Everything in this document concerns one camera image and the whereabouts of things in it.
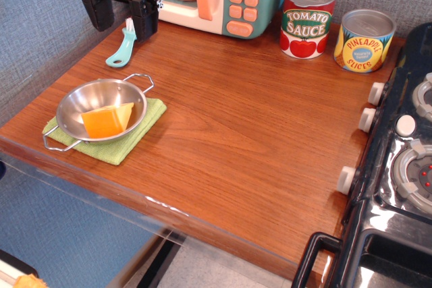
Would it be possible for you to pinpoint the white stove knob middle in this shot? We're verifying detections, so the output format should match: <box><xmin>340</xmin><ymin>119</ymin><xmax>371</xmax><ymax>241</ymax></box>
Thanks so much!
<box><xmin>358</xmin><ymin>108</ymin><xmax>376</xmax><ymax>133</ymax></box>

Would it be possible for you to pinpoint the grey front stove burner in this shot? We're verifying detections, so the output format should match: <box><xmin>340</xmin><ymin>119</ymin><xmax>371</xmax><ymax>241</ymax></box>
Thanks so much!
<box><xmin>392</xmin><ymin>139</ymin><xmax>431</xmax><ymax>214</ymax></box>

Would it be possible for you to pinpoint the pineapple slices tin can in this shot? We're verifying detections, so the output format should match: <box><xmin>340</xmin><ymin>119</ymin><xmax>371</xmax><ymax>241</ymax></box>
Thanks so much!
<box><xmin>333</xmin><ymin>9</ymin><xmax>396</xmax><ymax>74</ymax></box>

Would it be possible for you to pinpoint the grey rear stove burner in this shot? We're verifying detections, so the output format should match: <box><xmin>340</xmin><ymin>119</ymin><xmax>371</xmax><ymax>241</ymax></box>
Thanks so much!
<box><xmin>412</xmin><ymin>73</ymin><xmax>432</xmax><ymax>122</ymax></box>

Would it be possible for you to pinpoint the white round stove button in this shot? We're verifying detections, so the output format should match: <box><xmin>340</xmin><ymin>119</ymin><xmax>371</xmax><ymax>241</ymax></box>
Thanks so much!
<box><xmin>396</xmin><ymin>115</ymin><xmax>416</xmax><ymax>137</ymax></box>

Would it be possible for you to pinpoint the black toy stove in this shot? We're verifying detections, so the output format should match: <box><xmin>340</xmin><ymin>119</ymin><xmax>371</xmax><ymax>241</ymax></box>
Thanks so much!
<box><xmin>292</xmin><ymin>22</ymin><xmax>432</xmax><ymax>288</ymax></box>

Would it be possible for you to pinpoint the orange pumpkin wedge toy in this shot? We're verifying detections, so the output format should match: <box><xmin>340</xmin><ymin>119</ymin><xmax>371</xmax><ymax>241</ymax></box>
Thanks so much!
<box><xmin>81</xmin><ymin>103</ymin><xmax>134</xmax><ymax>138</ymax></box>

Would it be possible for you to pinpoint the stainless steel two-handled bowl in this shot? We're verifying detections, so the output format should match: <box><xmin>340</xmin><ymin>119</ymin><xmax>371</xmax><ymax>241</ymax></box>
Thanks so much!
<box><xmin>43</xmin><ymin>74</ymin><xmax>155</xmax><ymax>152</ymax></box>

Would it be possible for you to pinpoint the tomato sauce tin can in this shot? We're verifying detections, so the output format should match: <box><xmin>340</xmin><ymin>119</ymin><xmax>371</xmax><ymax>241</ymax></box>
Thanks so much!
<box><xmin>279</xmin><ymin>0</ymin><xmax>336</xmax><ymax>59</ymax></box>

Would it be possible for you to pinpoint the green folded cloth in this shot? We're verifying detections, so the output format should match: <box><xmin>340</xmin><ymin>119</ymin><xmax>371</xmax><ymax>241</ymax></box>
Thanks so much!
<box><xmin>42</xmin><ymin>98</ymin><xmax>167</xmax><ymax>166</ymax></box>

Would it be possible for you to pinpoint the white stove knob front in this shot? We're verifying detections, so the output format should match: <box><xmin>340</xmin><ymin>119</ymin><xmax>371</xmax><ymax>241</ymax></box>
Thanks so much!
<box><xmin>337</xmin><ymin>166</ymin><xmax>356</xmax><ymax>195</ymax></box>

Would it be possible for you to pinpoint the grey stove burner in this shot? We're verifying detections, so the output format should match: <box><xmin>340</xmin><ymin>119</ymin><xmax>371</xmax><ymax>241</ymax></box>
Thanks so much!
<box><xmin>392</xmin><ymin>139</ymin><xmax>431</xmax><ymax>214</ymax></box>
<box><xmin>412</xmin><ymin>73</ymin><xmax>432</xmax><ymax>122</ymax></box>

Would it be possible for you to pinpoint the black oven door handle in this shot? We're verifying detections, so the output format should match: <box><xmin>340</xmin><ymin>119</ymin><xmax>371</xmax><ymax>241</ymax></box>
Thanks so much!
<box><xmin>292</xmin><ymin>232</ymin><xmax>342</xmax><ymax>287</ymax></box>

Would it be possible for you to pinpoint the white stove knob rear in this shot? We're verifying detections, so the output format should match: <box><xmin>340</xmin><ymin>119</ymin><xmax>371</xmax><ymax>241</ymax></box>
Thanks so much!
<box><xmin>368</xmin><ymin>82</ymin><xmax>385</xmax><ymax>106</ymax></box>

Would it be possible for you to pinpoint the white stove knob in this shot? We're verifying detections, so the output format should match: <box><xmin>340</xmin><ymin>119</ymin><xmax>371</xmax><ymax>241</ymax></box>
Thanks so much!
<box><xmin>368</xmin><ymin>82</ymin><xmax>385</xmax><ymax>106</ymax></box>
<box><xmin>358</xmin><ymin>108</ymin><xmax>376</xmax><ymax>133</ymax></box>
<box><xmin>337</xmin><ymin>166</ymin><xmax>356</xmax><ymax>195</ymax></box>

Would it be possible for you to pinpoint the orange object bottom left corner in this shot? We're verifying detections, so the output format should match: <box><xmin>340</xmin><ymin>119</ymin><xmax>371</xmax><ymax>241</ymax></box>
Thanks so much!
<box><xmin>13</xmin><ymin>274</ymin><xmax>48</xmax><ymax>288</ymax></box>

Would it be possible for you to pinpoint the teal toy dish brush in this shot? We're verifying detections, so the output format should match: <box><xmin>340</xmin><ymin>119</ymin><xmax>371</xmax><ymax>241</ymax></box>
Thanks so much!
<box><xmin>105</xmin><ymin>18</ymin><xmax>137</xmax><ymax>68</ymax></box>

